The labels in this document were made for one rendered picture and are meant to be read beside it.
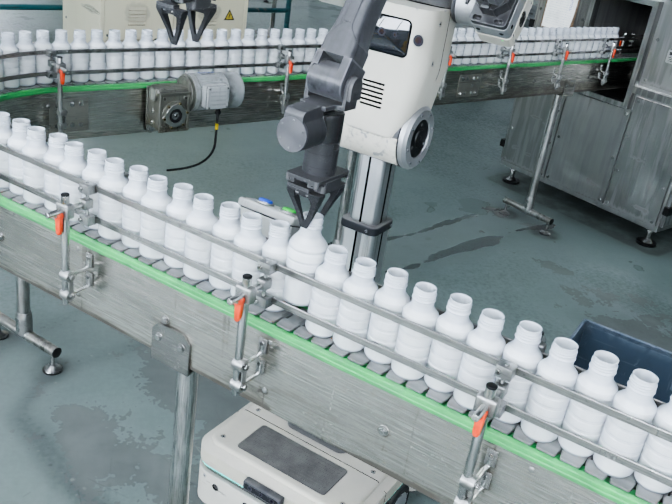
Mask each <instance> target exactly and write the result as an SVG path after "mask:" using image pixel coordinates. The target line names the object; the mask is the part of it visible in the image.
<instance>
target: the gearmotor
mask: <svg viewBox="0 0 672 504"><path fill-rule="evenodd" d="M244 96H245V86H244V82H243V80H242V78H241V76H240V75H239V74H238V73H236V72H233V71H232V72H195V73H184V74H182V75H181V76H180V77H179V78H178V80H177V82H176V83H159V84H152V85H147V90H146V112H145V121H146V122H145V124H146V130H147V132H149V133H151V132H153V131H154V128H155V129H156V130H158V133H165V132H176V131H186V130H189V128H188V127H189V114H190V111H197V110H213V109H216V110H215V114H216V123H215V137H214V145H213V148H212V151H211V152H210V154H209V155H208V156H207V157H206V158H205V159H204V160H202V161H201V162H199V163H196V164H194V165H190V166H186V167H181V168H174V169H166V171H177V170H184V169H189V168H192V167H195V166H198V165H200V164H202V163H204V162H205V161H206V160H208V159H209V158H210V157H211V155H212V154H213V152H214V150H215V147H216V142H217V132H218V126H219V123H218V120H219V115H220V114H221V111H220V109H224V108H234V107H238V106H240V105H241V104H242V102H243V100H244Z"/></svg>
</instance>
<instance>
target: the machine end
mask: <svg viewBox="0 0 672 504"><path fill-rule="evenodd" d="M546 1H547V0H539V2H538V6H537V10H536V14H535V18H534V19H530V21H529V25H528V26H529V27H533V28H537V27H540V28H544V27H542V26H540V24H541V20H542V16H543V12H544V9H545V5H546ZM573 27H574V28H577V27H581V28H583V27H587V28H589V27H594V28H595V27H600V28H601V27H606V28H607V27H612V28H613V27H618V28H619V32H618V35H624V34H625V32H626V33H627V35H632V33H635V34H638V35H644V37H637V38H643V40H634V43H632V45H634V46H640V48H633V49H640V50H639V51H636V52H622V53H621V54H624V53H638V56H637V60H636V63H635V66H634V69H633V73H632V76H631V79H630V83H629V86H628V87H627V88H617V89H606V90H595V91H584V92H574V93H573V96H563V97H562V99H561V103H560V106H559V110H558V114H557V117H556V121H555V125H554V129H553V132H552V136H551V140H550V143H549V147H548V151H547V155H546V158H545V162H544V166H543V170H542V173H541V177H540V181H541V182H543V183H546V184H548V185H551V186H553V187H555V188H557V189H560V190H562V191H564V192H566V193H568V194H571V195H573V196H575V197H577V198H580V199H582V200H584V201H586V202H589V203H591V204H593V205H595V206H597V207H599V208H602V209H604V210H606V211H608V212H611V213H613V214H615V215H617V216H620V217H622V218H624V219H626V220H629V221H631V222H633V223H635V224H637V225H640V226H642V227H644V228H646V231H647V233H646V236H645V237H637V238H636V243H637V244H639V245H641V246H644V247H648V248H655V247H656V245H657V243H656V242H655V241H653V240H652V239H650V237H651V234H652V233H653V232H655V233H657V232H660V231H663V230H666V229H670V228H672V0H580V3H579V6H578V10H577V13H576V17H575V21H574V24H573ZM553 97H554V94H552V95H541V96H530V97H520V98H515V100H514V105H513V109H512V113H511V117H510V121H509V125H508V129H507V133H506V138H502V139H501V141H500V146H502V147H503V150H502V154H501V162H500V163H501V164H503V165H505V166H507V167H510V170H511V174H510V176H504V177H503V178H502V181H503V182H505V183H508V184H512V185H518V184H519V183H520V180H519V179H517V178H515V177H514V175H515V171H519V172H521V173H523V174H525V175H528V176H530V177H533V173H534V169H535V165H536V162H537V158H538V154H539V150H540V146H541V143H542V139H543V135H544V131H545V127H546V124H547V120H548V116H549V112H550V108H551V105H552V101H553Z"/></svg>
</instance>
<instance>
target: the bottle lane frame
mask: <svg viewBox="0 0 672 504"><path fill-rule="evenodd" d="M35 210H36V209H35ZM35 210H31V209H29V208H27V207H25V206H24V204H18V203H16V202H14V201H12V199H8V198H6V197H4V196H2V195H1V193H0V268H2V269H4V270H6V271H7V272H9V273H11V274H13V275H15V276H17V277H19V278H20V279H22V280H24V281H26V282H28V283H30V284H32V285H34V286H35V287H37V288H39V289H41V290H43V291H45V292H47V293H49V294H50V295H52V296H54V297H56V298H58V299H60V300H62V298H61V297H60V296H59V292H60V290H61V289H62V279H60V278H59V272H60V271H61V270H62V259H61V235H57V234H56V231H55V221H54V220H52V219H50V218H49V219H47V218H46V217H45V215H42V214H40V213H37V212H36V211H35ZM72 227H73V226H72ZM72 227H70V270H72V271H77V270H79V269H82V268H84V267H85V266H86V252H88V253H90V254H92V255H93V268H89V269H87V270H86V271H88V272H90V273H92V274H93V286H92V287H91V286H89V287H88V288H87V289H85V290H83V291H81V292H78V293H76V296H75V298H74V300H73V301H71V302H70V304H69V305H71V306H73V307H75V308H77V309H78V310H80V311H82V312H84V313H86V314H88V315H90V316H91V317H93V318H95V319H97V320H99V321H101V322H103V323H105V324H106V325H108V326H110V327H112V328H114V329H116V330H118V331H120V332H121V333H123V334H125V335H127V336H129V337H131V338H133V339H134V340H136V341H138V342H140V343H142V344H144V345H146V346H148V347H149V348H151V343H152V327H153V326H154V325H155V324H157V323H158V322H162V323H163V324H165V325H167V326H169V327H171V328H173V329H175V330H177V331H179V332H181V333H183V334H185V335H186V336H187V338H188V340H189V342H190V344H191V354H190V368H189V369H191V370H192V371H194V372H196V373H198V374H200V375H202V376H204V377H205V378H207V379H209V380H211V381H213V382H215V383H217V384H219V385H220V386H222V387H224V388H226V389H228V390H230V391H231V388H230V387H229V383H230V381H231V379H232V377H233V368H232V367H231V363H232V360H233V359H234V357H235V348H236V338H237V328H238V322H236V321H235V320H234V307H235V306H234V305H228V304H227V299H226V300H221V299H219V298H217V297H215V296H213V295H212V292H213V291H212V292H209V293H206V292H204V291H202V290H200V289H198V288H196V285H198V284H196V285H193V286H192V285H189V284H187V283H185V282H183V281H181V278H183V277H181V278H178V279H177V278H175V277H173V276H170V275H168V274H167V271H168V270H167V271H164V272H162V271H160V270H158V269H156V268H154V267H152V265H153V264H151V265H147V264H145V263H143V262H141V261H139V260H138V258H139V257H138V258H132V257H130V256H128V255H126V254H124V252H125V251H123V252H120V251H118V250H116V249H113V248H111V245H105V244H103V243H101V242H99V241H98V239H99V238H98V239H92V238H90V237H88V236H86V235H85V233H80V232H78V231H75V230H73V229H72ZM86 271H84V272H81V273H79V274H76V277H75V280H74V290H76V289H79V288H81V287H83V286H85V285H86ZM261 314H262V313H261ZM261 314H259V315H253V314H251V313H249V312H248V321H247V330H246V340H245V349H244V358H245V359H247V360H248V359H249V358H251V357H252V356H254V355H255V354H257V353H258V352H259V351H258V345H259V337H263V338H265V339H267V340H268V345H267V353H266V354H262V355H261V356H259V357H260V358H262V359H264V360H265V361H266V362H265V370H264V374H260V375H258V376H257V377H256V378H255V379H253V380H252V381H250V382H249V383H247V390H246V391H244V392H242V393H240V394H239V396H241V397H243V398H245V399H247V400H248V401H250V402H252V403H254V404H256V405H258V406H260V407H262V408H263V409H265V410H267V411H269V412H271V413H273V414H275V415H276V416H278V417H280V418H282V419H284V420H286V421H288V422H290V423H291V424H293V425H295V426H297V427H299V428H301V429H303V430H304V431H306V432H308V433H310V434H312V435H314V436H316V437H318V438H319V439H321V440H323V441H325V442H327V443H329V444H331V445H333V446H334V447H336V448H338V449H340V450H342V451H344V452H346V453H347V454H349V455H351V456H353V457H355V458H357V459H359V460H361V461H362V462H364V463H366V464H368V465H370V466H372V467H374V468H376V469H377V470H379V471H381V472H383V473H385V474H387V475H389V476H390V477H392V478H394V479H396V480H398V481H400V482H402V483H404V484H405V485H407V486H409V487H411V488H413V489H415V490H417V491H418V492H420V493H422V494H424V495H426V496H428V497H430V498H432V499H433V500H435V501H437V502H439V503H441V504H453V503H454V500H455V498H456V496H457V492H458V488H459V481H460V478H461V476H462V474H463V470H464V466H465V462H466V459H467V455H468V451H469V448H470V444H471V440H472V437H473V435H472V430H473V425H474V421H473V420H472V419H471V418H470V417H469V416H468V414H469V412H470V411H469V410H468V411H467V412H465V413H464V414H462V413H460V412H457V411H455V410H453V409H451V408H449V407H447V403H448V400H447V401H446V402H444V403H442V404H441V403H438V402H436V401H434V400H432V399H430V398H428V397H426V394H427V392H428V390H427V391H425V392H424V393H422V394H419V393H417V392H415V391H413V390H411V389H409V388H407V387H406V384H407V381H406V382H404V383H403V384H398V383H396V382H394V381H392V380H390V379H388V378H386V374H387V373H388V372H386V373H384V374H382V375H379V374H377V373H375V372H373V371H371V370H369V369H367V368H366V367H367V365H368V363H367V364H365V365H363V366H360V365H358V364H356V363H354V362H352V361H350V360H348V356H349V355H350V354H348V355H346V356H344V357H341V356H339V355H337V354H335V353H333V352H331V351H329V348H330V347H331V346H332V345H331V346H329V347H327V348H322V347H320V346H318V345H316V344H314V343H312V342H311V340H312V339H313V337H312V338H310V339H308V340H305V339H303V338H301V337H299V336H297V335H295V334H294V331H295V330H296V329H294V330H292V331H286V330H284V329H282V328H280V327H278V326H277V325H276V324H277V322H279V321H277V322H275V323H270V322H267V321H265V320H263V319H261V318H260V315H261ZM490 425H491V420H490V421H489V422H488V424H487V427H486V431H485V434H484V438H483V442H482V445H481V449H480V452H479V456H478V460H477V463H476V467H475V470H474V475H477V474H478V472H479V471H480V470H481V468H482V467H484V466H485V465H486V464H485V463H484V460H485V456H486V453H487V449H488V448H491V449H493V450H495V451H497V452H499V454H498V457H497V461H496V464H495V467H494V468H493V467H490V468H489V469H488V470H486V471H487V472H489V473H491V474H492V478H491V481H490V485H489V488H488V489H486V488H484V489H483V490H482V491H481V492H480V493H479V494H478V495H477V497H476V498H475V499H474V501H473V504H652V503H649V502H647V501H645V500H643V499H641V498H639V497H637V496H636V495H635V493H636V490H635V489H634V488H633V489H632V491H631V492H626V491H624V490H622V489H620V488H618V487H616V486H614V485H611V484H610V483H609V482H610V477H609V476H608V477H607V478H606V479H605V480H601V479H599V478H597V477H595V476H593V475H590V474H588V473H586V472H585V471H584V469H585V466H584V464H583V465H582V466H581V467H580V468H576V467H574V466H571V465H569V464H567V463H565V462H563V461H561V460H560V456H561V454H560V453H558V454H557V455H556V456H555V457H552V456H550V455H548V454H546V453H544V452H542V451H540V450H538V449H536V446H537V443H536V442H535V443H533V444H532V445H531V446H529V445H527V444H525V443H523V442H521V441H519V440H517V439H514V438H513V434H514V432H513V431H512V432H511V433H509V434H508V435H506V434H504V433H502V432H500V431H498V430H495V429H493V428H491V427H490Z"/></svg>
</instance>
